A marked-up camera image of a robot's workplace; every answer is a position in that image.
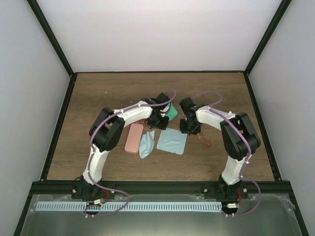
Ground black aluminium frame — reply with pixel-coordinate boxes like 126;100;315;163
13;0;310;236

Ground pink glasses case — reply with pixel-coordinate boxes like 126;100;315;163
125;123;144;154

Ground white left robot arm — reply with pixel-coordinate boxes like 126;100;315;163
80;93;174;199

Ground light blue slotted cable duct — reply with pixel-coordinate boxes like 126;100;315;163
35;201;222;213

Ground black front mounting rail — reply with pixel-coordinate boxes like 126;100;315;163
29;180;294;201

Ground crumpled light blue cloth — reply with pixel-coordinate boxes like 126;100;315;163
139;130;155;159

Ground light blue cleaning cloth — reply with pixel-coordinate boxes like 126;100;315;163
157;128;187;155

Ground grey glasses case green lining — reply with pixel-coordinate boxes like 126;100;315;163
165;103;178;121

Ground orange transparent sunglasses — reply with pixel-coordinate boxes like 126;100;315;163
197;133;212;149

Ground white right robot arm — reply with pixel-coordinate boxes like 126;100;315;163
180;97;261;198

